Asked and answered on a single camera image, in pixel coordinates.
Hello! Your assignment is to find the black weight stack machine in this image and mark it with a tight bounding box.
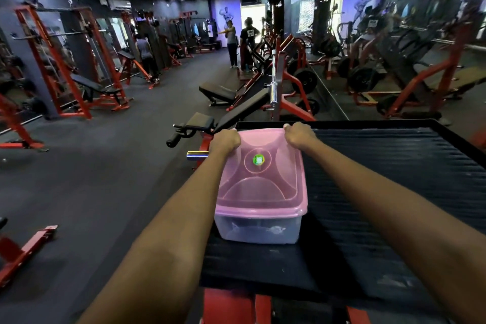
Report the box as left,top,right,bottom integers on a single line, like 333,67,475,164
136,18,172,70

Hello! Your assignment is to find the chrome barbell sleeve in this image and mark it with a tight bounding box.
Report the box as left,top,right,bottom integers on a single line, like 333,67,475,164
269,50,279,107

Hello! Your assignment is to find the black cable tower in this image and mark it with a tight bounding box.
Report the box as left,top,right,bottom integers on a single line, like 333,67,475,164
267,0,286,38

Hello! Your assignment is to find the red squat rack frame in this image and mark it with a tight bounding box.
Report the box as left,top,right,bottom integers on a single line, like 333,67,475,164
0,92,49,152

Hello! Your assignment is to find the person's right hand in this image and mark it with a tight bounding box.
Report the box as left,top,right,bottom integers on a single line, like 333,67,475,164
282,121,319,153

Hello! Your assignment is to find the person's left hand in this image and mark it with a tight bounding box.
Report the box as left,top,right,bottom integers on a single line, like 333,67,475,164
209,129,242,159

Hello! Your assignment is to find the black low bench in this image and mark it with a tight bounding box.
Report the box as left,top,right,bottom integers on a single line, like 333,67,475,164
198,80,239,107

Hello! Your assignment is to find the person's right forearm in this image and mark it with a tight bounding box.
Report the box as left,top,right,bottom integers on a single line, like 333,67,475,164
303,137,486,324

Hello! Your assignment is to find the red plate-loaded machine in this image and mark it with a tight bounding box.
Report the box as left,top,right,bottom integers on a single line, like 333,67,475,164
271,35,320,122

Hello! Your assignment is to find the clear plastic container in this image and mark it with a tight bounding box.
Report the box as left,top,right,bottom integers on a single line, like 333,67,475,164
214,213,304,246

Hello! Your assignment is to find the black ribbed platform tray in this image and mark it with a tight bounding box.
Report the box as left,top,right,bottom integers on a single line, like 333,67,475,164
199,119,486,324

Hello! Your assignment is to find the person's left forearm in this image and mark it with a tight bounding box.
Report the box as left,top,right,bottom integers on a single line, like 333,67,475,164
75,149,236,324

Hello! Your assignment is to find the pink plastic lid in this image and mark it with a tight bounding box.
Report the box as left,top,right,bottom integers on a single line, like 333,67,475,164
214,128,309,219

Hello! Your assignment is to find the purple bodybuilder wall mural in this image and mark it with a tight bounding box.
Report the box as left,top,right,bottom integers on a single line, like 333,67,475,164
212,0,242,47

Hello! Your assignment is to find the black weight plate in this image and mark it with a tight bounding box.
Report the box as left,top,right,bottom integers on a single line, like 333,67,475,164
293,68,319,95

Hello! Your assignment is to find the red floor bench frame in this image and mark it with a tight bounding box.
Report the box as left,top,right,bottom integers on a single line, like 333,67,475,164
0,216,58,290

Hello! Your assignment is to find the red incline bench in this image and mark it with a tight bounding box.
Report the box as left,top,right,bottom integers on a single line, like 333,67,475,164
116,50,160,90

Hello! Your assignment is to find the red power rack with bench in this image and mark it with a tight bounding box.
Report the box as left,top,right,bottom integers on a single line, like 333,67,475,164
14,5,134,120

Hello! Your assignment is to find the large wall mirror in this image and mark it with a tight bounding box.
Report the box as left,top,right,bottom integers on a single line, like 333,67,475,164
303,0,486,138

